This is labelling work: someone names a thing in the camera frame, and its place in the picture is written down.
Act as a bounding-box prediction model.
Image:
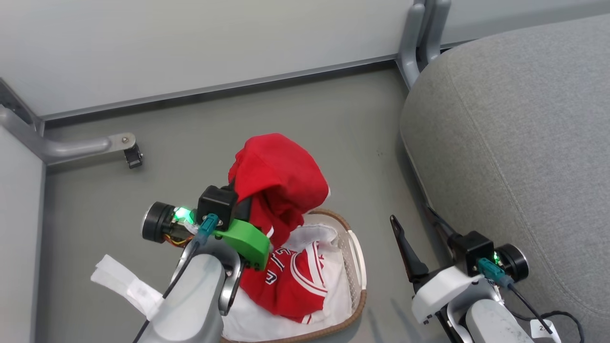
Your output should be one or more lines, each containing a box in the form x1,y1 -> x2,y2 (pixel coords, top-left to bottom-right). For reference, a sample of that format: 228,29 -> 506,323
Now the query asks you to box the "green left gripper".
213,194 -> 271,271

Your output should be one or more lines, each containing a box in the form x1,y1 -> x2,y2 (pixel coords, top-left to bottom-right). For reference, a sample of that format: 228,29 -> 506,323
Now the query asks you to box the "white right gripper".
390,205 -> 488,325

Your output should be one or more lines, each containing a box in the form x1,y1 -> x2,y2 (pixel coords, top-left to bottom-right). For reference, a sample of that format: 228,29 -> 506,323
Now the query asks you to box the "red sports jersey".
228,133 -> 331,324

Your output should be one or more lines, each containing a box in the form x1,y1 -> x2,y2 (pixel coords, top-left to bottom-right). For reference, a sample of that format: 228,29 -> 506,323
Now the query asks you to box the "white laundry basket brown rim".
222,209 -> 367,343

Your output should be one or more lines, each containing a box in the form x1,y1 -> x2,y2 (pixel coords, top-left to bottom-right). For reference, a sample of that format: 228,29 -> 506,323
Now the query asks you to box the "white cloth basket liner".
222,223 -> 356,343

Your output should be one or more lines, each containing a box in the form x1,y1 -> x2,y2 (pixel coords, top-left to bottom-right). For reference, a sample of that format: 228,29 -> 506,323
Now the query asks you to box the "black caster wheel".
123,143 -> 143,169

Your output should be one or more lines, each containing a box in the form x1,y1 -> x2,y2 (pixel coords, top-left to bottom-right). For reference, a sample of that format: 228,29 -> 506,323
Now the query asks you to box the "grey fabric sofa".
399,13 -> 610,343

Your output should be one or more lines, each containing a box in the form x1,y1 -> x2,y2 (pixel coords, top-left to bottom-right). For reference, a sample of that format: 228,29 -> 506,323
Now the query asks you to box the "white fabric strip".
91,254 -> 165,321

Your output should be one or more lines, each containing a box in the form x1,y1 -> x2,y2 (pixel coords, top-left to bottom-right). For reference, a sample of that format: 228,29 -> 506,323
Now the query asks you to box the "grey partition foot with caster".
0,79 -> 137,165

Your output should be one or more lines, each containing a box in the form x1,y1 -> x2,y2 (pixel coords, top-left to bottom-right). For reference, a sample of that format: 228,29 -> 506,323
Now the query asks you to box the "grey partition upright foot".
419,0 -> 452,65
396,2 -> 426,90

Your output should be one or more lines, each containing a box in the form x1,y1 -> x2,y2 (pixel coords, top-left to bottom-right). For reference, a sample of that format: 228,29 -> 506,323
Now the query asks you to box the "grey partition base rail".
38,53 -> 401,125

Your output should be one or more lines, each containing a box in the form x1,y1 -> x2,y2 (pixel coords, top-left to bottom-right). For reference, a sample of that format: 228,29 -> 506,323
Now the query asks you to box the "small white cable tag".
530,319 -> 562,343

